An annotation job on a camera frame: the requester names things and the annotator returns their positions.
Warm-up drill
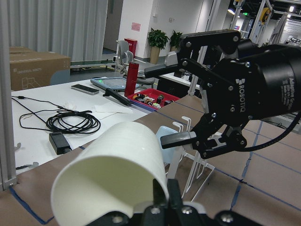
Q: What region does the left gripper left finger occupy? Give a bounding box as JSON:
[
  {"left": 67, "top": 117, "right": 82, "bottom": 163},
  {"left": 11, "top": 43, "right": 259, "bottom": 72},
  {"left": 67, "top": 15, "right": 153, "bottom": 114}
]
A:
[{"left": 152, "top": 179, "right": 167, "bottom": 209}]

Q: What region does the red parts tray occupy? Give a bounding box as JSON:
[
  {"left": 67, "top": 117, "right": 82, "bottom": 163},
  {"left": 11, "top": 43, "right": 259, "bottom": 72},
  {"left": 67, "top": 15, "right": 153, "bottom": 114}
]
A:
[{"left": 127, "top": 89, "right": 180, "bottom": 111}]

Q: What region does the black power adapter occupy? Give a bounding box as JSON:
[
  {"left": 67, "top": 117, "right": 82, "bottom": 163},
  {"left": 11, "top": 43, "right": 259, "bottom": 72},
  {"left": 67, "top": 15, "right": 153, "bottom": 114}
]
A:
[{"left": 49, "top": 132, "right": 71, "bottom": 155}]

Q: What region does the cardboard box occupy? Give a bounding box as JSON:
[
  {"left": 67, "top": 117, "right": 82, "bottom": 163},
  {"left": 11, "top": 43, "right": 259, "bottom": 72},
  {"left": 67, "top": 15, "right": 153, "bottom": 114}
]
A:
[{"left": 9, "top": 46, "right": 71, "bottom": 91}]

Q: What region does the light blue plastic cup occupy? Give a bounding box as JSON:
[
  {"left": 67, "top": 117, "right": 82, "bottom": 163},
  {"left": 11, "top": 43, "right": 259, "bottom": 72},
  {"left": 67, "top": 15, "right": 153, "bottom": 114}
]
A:
[{"left": 156, "top": 126, "right": 182, "bottom": 166}]

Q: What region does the white wire cup rack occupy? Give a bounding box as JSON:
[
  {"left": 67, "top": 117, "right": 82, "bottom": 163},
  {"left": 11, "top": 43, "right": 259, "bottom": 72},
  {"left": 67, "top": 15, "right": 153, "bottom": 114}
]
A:
[{"left": 164, "top": 115, "right": 226, "bottom": 202}]

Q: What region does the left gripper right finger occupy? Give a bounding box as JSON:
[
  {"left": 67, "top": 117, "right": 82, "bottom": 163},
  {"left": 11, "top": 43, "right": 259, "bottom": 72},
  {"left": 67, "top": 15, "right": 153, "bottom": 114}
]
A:
[{"left": 167, "top": 179, "right": 183, "bottom": 209}]

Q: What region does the robot teach pendant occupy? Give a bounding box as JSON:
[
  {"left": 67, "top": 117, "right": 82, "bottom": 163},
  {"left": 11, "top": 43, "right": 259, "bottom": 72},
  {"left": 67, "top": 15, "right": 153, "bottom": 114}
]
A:
[{"left": 90, "top": 77, "right": 127, "bottom": 91}]

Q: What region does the coiled black cable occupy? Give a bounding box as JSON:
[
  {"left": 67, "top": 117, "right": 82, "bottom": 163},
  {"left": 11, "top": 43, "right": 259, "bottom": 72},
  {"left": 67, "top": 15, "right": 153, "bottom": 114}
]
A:
[{"left": 11, "top": 95, "right": 102, "bottom": 135}]

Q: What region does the red thermos bottle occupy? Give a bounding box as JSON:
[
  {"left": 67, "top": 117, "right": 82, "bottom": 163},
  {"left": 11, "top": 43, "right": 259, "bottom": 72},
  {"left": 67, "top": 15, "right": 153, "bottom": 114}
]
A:
[{"left": 124, "top": 62, "right": 139, "bottom": 97}]

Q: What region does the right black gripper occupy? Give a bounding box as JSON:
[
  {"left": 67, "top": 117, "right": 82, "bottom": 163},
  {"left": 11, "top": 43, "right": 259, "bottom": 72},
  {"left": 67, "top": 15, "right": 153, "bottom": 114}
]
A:
[{"left": 144, "top": 30, "right": 301, "bottom": 159}]

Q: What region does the pale green plastic cup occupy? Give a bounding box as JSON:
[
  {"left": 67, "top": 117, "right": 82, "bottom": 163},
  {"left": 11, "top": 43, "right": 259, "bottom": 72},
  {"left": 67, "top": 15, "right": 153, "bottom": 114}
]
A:
[{"left": 51, "top": 121, "right": 169, "bottom": 226}]

